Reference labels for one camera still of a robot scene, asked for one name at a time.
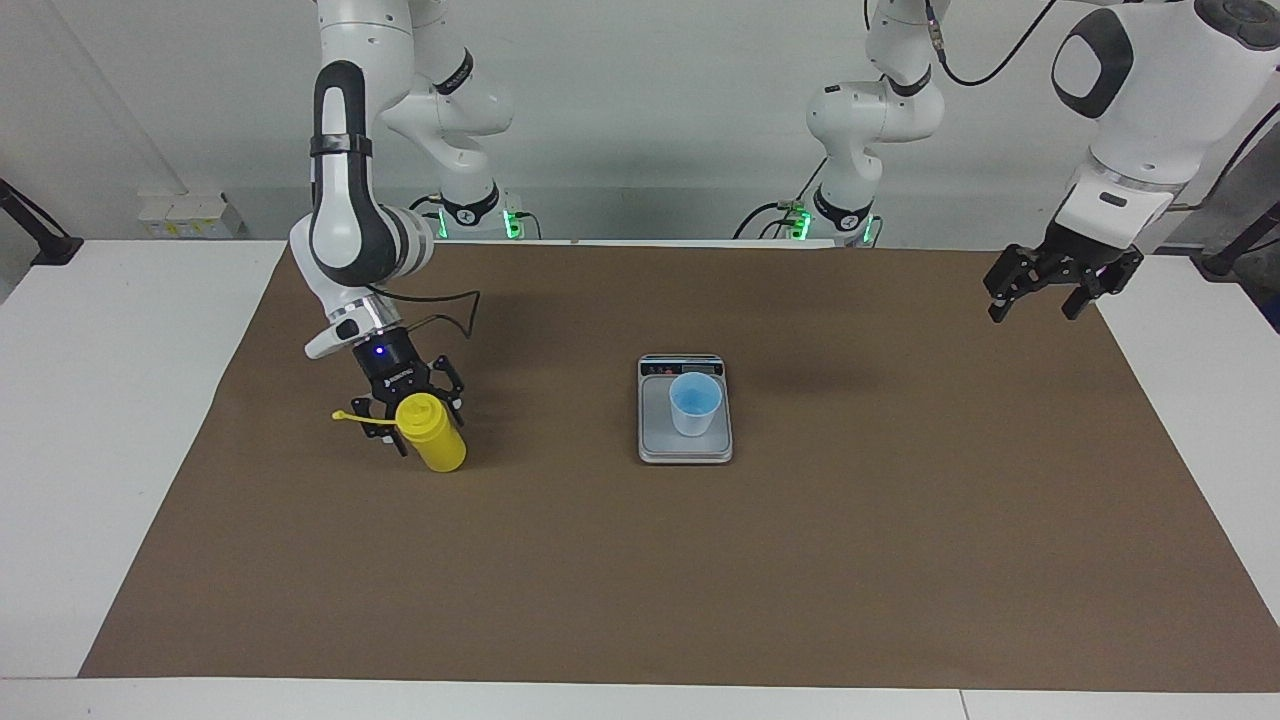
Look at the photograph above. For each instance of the yellow squeeze bottle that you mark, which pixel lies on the yellow squeeze bottle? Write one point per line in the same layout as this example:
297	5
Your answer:
435	445

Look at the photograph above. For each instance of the brown table mat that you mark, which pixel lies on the brown table mat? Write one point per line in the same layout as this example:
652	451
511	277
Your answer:
640	580

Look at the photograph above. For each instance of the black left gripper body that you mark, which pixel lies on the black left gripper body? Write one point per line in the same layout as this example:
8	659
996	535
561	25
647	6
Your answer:
1075	255

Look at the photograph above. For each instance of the black stand foot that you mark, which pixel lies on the black stand foot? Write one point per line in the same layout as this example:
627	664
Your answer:
1225	262
50	247

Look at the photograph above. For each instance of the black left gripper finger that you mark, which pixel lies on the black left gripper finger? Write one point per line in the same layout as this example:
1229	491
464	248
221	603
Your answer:
1015	272
1105	278

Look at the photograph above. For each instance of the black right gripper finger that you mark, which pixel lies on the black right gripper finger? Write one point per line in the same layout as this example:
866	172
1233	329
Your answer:
380	420
450	385

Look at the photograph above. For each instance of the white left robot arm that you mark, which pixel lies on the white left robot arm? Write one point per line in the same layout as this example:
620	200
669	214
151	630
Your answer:
1150	110

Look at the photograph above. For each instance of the light blue plastic cup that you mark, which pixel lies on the light blue plastic cup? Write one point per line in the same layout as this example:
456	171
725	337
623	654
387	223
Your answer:
693	410

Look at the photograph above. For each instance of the silver digital kitchen scale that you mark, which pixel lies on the silver digital kitchen scale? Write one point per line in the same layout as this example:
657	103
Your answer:
655	440

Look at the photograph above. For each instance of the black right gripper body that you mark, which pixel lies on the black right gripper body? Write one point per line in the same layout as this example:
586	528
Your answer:
395	370

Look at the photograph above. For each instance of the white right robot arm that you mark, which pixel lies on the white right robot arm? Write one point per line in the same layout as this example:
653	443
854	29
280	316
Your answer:
345	220

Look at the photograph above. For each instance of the dark blue object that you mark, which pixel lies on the dark blue object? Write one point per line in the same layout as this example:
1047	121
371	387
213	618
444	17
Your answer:
1272	312

